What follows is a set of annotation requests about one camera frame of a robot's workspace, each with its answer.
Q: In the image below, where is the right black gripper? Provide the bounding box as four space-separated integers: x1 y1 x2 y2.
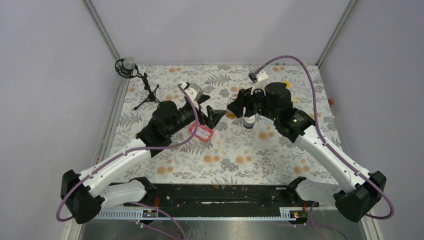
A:
227 83 279 121

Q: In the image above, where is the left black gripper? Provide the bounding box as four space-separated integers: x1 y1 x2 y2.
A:
168 94 227 136

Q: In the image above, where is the red pill organizer box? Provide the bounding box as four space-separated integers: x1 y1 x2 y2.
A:
194 124 214 143

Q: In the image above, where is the white orange pill bottle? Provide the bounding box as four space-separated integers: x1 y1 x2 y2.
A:
225 93 238 120

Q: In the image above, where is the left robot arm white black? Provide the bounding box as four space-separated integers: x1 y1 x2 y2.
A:
56 94 226 224

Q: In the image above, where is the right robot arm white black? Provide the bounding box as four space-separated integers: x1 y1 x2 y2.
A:
227 82 387 223

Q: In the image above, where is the white dark pill bottle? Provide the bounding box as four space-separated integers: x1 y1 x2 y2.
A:
243 114 256 129

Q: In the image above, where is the floral patterned table mat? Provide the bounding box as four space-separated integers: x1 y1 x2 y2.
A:
116 64 341 185

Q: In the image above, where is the yellow green plastic tool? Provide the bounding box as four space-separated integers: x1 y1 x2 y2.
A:
282 81 291 89

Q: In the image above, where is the microphone on black tripod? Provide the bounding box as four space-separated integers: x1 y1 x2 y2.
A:
114 56 162 112

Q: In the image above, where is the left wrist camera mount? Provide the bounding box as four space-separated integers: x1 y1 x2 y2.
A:
182 82 204 102

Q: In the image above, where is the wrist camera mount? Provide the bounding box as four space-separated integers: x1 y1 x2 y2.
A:
248 70 269 95
182 82 204 102

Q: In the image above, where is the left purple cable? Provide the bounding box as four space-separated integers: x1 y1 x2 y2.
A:
55 83 201 223

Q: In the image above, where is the purple cable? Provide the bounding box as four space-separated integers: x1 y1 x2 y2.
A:
55 83 201 223
249 55 396 220

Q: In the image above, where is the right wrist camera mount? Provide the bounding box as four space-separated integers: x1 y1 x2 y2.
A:
248 70 269 95

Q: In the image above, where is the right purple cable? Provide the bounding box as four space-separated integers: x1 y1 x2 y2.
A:
249 55 396 220

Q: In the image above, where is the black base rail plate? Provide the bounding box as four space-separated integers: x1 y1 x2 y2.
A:
140 183 312 216

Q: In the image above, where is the white slotted cable duct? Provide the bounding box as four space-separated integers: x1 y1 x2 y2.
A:
94 207 308 221

